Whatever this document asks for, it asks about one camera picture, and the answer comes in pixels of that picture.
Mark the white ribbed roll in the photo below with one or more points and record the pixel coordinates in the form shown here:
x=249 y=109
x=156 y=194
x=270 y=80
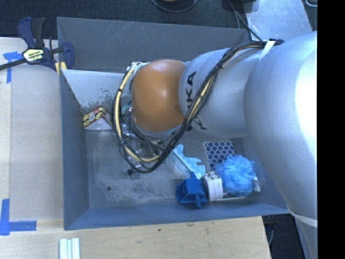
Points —
x=214 y=187

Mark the blue mesh bath sponge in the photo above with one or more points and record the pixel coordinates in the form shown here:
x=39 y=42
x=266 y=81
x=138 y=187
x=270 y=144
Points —
x=237 y=175

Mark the dark blue plastic piece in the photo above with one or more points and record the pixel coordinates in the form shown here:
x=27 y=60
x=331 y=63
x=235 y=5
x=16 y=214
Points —
x=190 y=191

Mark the pale wood board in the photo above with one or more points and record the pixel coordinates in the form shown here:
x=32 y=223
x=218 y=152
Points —
x=35 y=144

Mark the grey metal bin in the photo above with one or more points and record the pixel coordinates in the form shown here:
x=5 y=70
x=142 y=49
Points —
x=107 y=177

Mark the blue and white patterned box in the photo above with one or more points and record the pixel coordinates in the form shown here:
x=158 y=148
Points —
x=217 y=151

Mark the pale blue speckled flat piece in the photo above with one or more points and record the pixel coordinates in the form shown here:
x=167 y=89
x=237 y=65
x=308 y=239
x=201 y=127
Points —
x=188 y=162

